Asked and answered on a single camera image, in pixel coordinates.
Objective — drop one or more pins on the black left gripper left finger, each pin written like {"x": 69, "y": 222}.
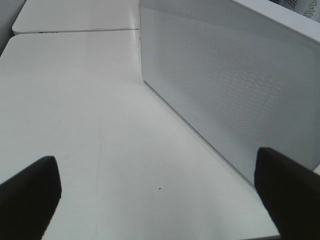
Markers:
{"x": 28, "y": 200}

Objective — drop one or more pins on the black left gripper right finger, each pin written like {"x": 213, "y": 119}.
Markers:
{"x": 290, "y": 193}

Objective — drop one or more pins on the white microwave door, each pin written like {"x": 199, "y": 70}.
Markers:
{"x": 232, "y": 87}

